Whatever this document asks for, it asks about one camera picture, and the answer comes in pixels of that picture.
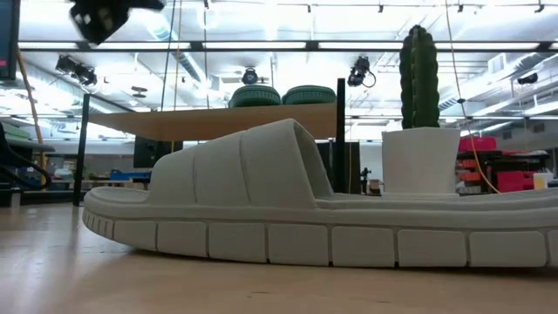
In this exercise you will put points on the wooden shelf with black legs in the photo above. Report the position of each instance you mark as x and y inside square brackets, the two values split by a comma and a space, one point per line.
[196, 122]

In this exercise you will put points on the green rubber slide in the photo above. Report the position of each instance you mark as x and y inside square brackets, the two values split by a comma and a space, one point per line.
[309, 95]
[255, 97]

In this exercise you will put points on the grey rubber slide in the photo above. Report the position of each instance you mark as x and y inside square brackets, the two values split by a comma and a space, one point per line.
[270, 174]

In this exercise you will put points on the computer monitor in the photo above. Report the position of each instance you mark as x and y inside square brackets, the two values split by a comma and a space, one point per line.
[8, 35]

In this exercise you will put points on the round black ceiling lamp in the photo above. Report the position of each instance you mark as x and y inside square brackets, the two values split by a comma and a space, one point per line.
[249, 76]

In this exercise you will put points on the black partition panels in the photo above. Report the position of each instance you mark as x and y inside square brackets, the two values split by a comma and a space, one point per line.
[353, 165]

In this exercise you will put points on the small black tripod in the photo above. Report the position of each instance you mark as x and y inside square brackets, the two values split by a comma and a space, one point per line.
[365, 179]

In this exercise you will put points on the white plant pot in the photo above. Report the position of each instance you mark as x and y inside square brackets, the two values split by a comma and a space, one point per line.
[420, 161]

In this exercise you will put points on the red storage bins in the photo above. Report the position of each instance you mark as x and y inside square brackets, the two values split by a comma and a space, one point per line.
[510, 181]

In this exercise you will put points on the translucent plastic container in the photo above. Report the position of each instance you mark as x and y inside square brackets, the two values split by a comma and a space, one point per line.
[540, 181]

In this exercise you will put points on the black ceiling camera cluster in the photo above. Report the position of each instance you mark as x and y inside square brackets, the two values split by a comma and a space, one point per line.
[76, 70]

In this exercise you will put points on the black aluminium table frame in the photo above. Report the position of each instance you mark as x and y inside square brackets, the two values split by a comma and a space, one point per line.
[52, 197]

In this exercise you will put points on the black hanging camera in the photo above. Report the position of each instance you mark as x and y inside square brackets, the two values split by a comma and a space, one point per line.
[359, 72]

